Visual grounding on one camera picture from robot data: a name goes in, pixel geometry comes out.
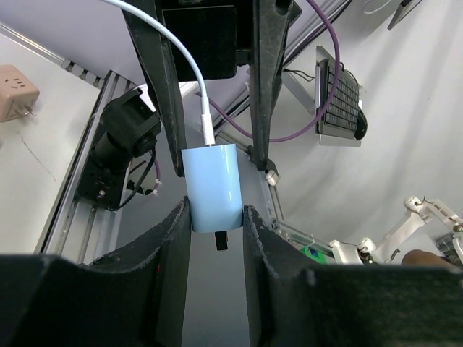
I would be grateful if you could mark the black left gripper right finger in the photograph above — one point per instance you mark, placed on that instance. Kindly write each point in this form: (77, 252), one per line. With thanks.
(294, 301)

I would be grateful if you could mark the black keyboard on tray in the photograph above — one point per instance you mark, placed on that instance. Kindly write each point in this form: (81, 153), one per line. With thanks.
(343, 124)

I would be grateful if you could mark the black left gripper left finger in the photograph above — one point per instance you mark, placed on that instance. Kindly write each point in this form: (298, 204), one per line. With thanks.
(132, 296)

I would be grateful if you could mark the blue charger plug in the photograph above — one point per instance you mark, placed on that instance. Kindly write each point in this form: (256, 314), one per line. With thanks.
(214, 191)

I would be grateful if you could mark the pink cube socket adapter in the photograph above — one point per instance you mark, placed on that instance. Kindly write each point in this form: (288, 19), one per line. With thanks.
(18, 94)

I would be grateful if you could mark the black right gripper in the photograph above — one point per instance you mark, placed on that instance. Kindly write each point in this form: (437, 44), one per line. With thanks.
(221, 36)

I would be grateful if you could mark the aluminium front rail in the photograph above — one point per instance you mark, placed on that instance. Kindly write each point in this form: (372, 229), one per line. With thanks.
(73, 226)

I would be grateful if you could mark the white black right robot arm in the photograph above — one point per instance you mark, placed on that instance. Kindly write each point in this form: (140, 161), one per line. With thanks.
(131, 128)

